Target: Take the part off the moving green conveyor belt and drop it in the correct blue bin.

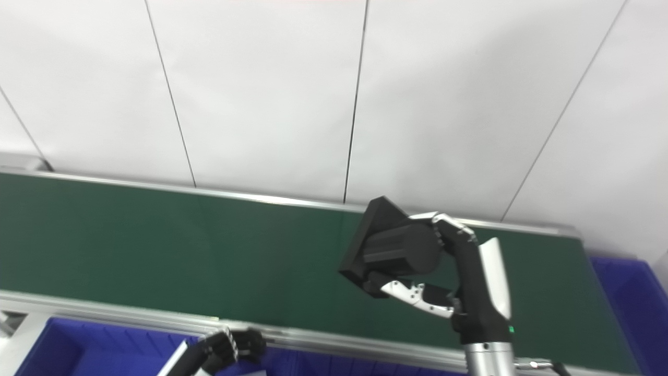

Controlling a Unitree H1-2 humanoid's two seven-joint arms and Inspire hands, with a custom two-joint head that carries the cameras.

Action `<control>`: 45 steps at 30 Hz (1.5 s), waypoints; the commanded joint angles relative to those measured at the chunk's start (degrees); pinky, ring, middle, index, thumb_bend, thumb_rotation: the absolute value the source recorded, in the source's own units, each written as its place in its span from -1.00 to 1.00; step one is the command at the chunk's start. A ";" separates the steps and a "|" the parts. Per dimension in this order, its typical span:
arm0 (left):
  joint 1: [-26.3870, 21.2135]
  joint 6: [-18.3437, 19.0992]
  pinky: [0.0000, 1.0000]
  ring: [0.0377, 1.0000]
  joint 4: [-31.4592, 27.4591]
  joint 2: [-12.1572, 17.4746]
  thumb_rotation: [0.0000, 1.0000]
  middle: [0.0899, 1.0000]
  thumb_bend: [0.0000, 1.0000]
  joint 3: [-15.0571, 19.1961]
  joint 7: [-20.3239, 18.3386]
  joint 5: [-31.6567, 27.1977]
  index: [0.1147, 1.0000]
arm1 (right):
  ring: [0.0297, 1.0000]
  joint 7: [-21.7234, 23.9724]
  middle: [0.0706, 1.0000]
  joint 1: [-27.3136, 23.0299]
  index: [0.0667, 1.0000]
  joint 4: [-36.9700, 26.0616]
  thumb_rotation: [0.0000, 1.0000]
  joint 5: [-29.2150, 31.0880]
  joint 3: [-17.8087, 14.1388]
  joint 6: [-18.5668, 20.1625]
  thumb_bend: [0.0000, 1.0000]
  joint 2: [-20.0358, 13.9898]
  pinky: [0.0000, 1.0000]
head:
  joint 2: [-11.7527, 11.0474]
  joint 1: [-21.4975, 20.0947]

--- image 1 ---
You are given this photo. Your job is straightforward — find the blue plastic bin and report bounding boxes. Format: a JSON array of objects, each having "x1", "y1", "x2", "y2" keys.
[
  {"x1": 590, "y1": 256, "x2": 668, "y2": 376},
  {"x1": 15, "y1": 316, "x2": 308, "y2": 376}
]

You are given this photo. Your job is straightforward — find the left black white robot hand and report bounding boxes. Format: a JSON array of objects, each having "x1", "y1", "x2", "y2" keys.
[{"x1": 157, "y1": 328, "x2": 267, "y2": 376}]

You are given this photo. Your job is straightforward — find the black cylinder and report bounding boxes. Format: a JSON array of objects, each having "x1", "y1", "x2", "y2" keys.
[{"x1": 338, "y1": 196, "x2": 444, "y2": 299}]

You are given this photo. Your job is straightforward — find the green conveyor belt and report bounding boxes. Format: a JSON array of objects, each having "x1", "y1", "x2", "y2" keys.
[
  {"x1": 0, "y1": 172, "x2": 640, "y2": 374},
  {"x1": 0, "y1": 151, "x2": 648, "y2": 376}
]

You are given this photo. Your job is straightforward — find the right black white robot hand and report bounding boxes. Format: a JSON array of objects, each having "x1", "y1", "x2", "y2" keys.
[{"x1": 365, "y1": 211, "x2": 515, "y2": 345}]

